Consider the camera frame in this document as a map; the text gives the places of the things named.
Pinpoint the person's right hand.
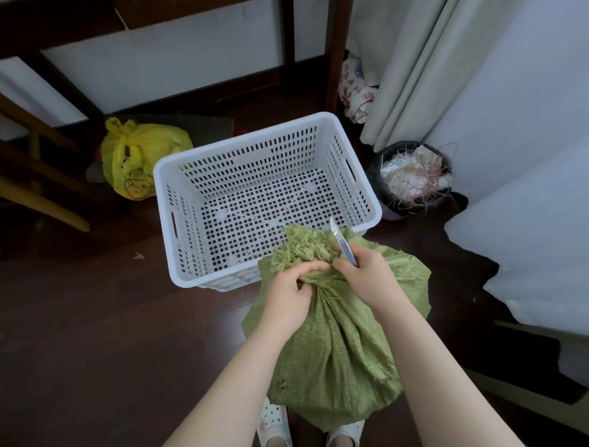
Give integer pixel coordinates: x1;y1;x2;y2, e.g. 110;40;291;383
332;243;406;314

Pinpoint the person's left hand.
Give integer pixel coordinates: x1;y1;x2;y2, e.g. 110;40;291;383
258;260;331;341

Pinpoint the slim metal utility knife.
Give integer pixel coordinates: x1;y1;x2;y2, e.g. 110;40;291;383
329;216;360;268

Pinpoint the green woven sack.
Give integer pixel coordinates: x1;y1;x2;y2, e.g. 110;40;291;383
241;224;432;432

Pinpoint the white plastic perforated basket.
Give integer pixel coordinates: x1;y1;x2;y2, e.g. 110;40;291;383
153;112;383;292

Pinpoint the person's left forearm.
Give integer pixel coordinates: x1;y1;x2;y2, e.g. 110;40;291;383
163;327;304;447

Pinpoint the person's right forearm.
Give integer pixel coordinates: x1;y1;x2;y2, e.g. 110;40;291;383
377;299;525;447

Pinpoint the person's left white shoe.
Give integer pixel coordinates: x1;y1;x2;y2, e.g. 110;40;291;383
256;397;293;447

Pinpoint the yellow plastic bag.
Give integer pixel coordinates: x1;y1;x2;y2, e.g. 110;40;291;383
101;117;194;202

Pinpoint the black trash bin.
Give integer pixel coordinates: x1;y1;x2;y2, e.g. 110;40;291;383
366;140;454;221

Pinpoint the white red floral cloth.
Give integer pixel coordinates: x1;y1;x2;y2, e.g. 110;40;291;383
338;57;378;125

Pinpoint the white sheer curtain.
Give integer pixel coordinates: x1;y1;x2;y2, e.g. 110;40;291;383
423;0;589;374

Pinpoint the beige curtain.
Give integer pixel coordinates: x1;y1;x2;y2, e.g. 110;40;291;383
347;0;525;153

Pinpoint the dark brown wooden table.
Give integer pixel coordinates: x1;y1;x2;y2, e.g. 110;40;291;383
0;0;354;125

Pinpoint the light wooden chair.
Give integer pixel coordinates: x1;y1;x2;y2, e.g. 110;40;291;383
0;91;93;233

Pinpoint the white trash with strings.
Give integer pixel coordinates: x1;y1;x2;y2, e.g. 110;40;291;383
379;145;453;206

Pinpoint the light wooden frame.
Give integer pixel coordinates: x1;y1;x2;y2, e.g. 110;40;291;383
464;320;589;436

